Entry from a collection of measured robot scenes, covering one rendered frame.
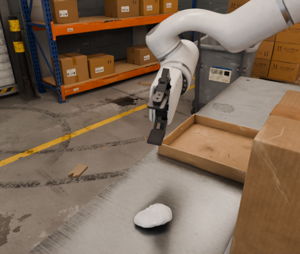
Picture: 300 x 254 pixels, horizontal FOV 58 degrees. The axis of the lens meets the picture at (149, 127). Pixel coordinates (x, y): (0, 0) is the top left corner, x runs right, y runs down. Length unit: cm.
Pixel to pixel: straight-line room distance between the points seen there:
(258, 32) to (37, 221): 165
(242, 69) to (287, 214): 237
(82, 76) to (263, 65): 253
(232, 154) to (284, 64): 335
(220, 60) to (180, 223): 229
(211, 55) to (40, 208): 201
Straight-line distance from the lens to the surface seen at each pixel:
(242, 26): 64
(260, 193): 43
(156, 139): 56
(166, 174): 77
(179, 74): 60
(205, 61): 283
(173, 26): 65
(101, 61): 384
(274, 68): 421
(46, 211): 196
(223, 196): 73
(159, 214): 61
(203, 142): 92
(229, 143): 94
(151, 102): 50
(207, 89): 291
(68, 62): 360
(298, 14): 64
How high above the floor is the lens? 130
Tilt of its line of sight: 28 degrees down
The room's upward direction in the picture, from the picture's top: straight up
